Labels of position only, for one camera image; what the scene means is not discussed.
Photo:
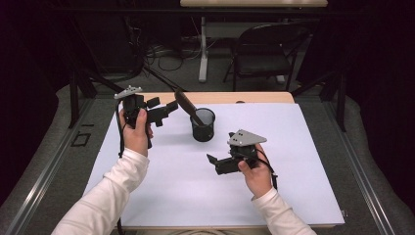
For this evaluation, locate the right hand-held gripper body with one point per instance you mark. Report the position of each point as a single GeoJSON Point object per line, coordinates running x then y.
{"type": "Point", "coordinates": [246, 137]}

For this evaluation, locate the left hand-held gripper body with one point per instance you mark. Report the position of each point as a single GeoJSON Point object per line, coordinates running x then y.
{"type": "Point", "coordinates": [132, 104]}

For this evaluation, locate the black mesh pen holder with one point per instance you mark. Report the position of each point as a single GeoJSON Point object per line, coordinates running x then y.
{"type": "Point", "coordinates": [203, 133]}

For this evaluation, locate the person's right hand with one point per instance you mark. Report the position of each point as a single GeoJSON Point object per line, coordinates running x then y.
{"type": "Point", "coordinates": [259, 179]}

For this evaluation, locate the person's left hand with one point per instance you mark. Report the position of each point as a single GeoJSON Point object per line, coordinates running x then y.
{"type": "Point", "coordinates": [135, 138]}

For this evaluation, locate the black metal stand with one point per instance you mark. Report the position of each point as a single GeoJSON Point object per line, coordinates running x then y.
{"type": "Point", "coordinates": [341, 104]}
{"type": "Point", "coordinates": [73, 104]}

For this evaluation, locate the black folding chair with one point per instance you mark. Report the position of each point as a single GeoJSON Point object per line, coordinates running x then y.
{"type": "Point", "coordinates": [261, 65]}

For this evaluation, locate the light desk with white leg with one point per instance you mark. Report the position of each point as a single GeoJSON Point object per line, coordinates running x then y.
{"type": "Point", "coordinates": [254, 3]}

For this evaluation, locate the aluminium floor rail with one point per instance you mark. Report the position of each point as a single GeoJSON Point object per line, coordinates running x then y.
{"type": "Point", "coordinates": [42, 182]}
{"type": "Point", "coordinates": [366, 182]}

